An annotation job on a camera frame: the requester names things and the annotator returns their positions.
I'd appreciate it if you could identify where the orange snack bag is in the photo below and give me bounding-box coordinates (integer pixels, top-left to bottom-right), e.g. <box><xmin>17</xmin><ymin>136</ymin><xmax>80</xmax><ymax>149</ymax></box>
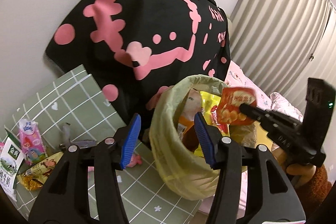
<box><xmin>177</xmin><ymin>89</ymin><xmax>201</xmax><ymax>152</ymax></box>

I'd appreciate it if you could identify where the red round-print snack bag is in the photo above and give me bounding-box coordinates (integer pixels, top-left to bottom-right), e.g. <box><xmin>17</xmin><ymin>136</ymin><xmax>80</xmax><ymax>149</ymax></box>
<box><xmin>217</xmin><ymin>87</ymin><xmax>257</xmax><ymax>126</ymax></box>

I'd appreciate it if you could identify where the yellow-green trash bag bin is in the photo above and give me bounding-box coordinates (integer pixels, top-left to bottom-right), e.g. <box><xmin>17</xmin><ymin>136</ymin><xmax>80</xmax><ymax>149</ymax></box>
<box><xmin>148</xmin><ymin>74</ymin><xmax>258</xmax><ymax>201</ymax></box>

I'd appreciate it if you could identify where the pink tissue pack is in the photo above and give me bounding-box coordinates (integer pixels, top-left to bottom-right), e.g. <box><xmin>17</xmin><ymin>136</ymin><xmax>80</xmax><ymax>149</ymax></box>
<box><xmin>19</xmin><ymin>119</ymin><xmax>48</xmax><ymax>166</ymax></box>

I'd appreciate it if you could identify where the yellow cartoon snack wrapper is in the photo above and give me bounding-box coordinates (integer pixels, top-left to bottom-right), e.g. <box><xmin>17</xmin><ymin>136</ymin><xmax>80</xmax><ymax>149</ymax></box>
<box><xmin>17</xmin><ymin>151</ymin><xmax>63</xmax><ymax>191</ymax></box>

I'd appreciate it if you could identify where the green white milk carton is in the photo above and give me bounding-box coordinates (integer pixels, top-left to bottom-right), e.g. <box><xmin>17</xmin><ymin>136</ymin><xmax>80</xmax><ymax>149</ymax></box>
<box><xmin>1</xmin><ymin>127</ymin><xmax>25</xmax><ymax>202</ymax></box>

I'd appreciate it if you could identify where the yellow red snack packet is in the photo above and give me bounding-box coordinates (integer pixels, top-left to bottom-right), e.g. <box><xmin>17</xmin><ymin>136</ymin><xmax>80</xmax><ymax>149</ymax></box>
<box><xmin>199</xmin><ymin>91</ymin><xmax>230</xmax><ymax>136</ymax></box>

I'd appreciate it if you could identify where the person's right hand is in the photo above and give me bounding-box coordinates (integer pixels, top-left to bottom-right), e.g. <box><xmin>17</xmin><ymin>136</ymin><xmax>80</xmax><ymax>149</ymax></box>
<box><xmin>272</xmin><ymin>147</ymin><xmax>316</xmax><ymax>185</ymax></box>

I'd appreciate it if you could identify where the pink caterpillar toy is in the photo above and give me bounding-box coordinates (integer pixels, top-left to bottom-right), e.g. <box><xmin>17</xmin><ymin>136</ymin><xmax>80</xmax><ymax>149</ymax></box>
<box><xmin>88</xmin><ymin>152</ymin><xmax>144</xmax><ymax>172</ymax></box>

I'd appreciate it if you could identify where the yellow small pillow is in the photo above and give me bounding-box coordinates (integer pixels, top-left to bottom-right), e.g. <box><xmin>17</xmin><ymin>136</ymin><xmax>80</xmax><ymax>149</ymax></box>
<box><xmin>254</xmin><ymin>122</ymin><xmax>273</xmax><ymax>150</ymax></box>

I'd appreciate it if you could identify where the brown fuzzy sleeve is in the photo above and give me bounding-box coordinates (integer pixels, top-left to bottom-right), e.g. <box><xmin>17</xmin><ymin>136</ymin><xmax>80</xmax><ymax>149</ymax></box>
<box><xmin>295</xmin><ymin>165</ymin><xmax>332</xmax><ymax>218</ymax></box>

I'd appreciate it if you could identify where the pink floral bedding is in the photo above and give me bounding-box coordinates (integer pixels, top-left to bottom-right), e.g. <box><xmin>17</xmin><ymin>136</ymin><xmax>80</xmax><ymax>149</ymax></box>
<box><xmin>198</xmin><ymin>60</ymin><xmax>305</xmax><ymax>219</ymax></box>

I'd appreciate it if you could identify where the green checked tablecloth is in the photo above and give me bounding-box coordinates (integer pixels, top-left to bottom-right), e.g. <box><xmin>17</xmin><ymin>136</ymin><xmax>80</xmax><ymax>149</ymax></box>
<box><xmin>1</xmin><ymin>65</ymin><xmax>201</xmax><ymax>223</ymax></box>

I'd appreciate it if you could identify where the black pink cartoon cloth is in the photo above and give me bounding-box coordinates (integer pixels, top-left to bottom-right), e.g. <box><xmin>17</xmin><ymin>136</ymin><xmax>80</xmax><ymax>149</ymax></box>
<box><xmin>46</xmin><ymin>0</ymin><xmax>231</xmax><ymax>130</ymax></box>

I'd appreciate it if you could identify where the beige striped curtain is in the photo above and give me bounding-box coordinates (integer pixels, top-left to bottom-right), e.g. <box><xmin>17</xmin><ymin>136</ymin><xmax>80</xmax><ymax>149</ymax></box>
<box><xmin>230</xmin><ymin>0</ymin><xmax>335</xmax><ymax>111</ymax></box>

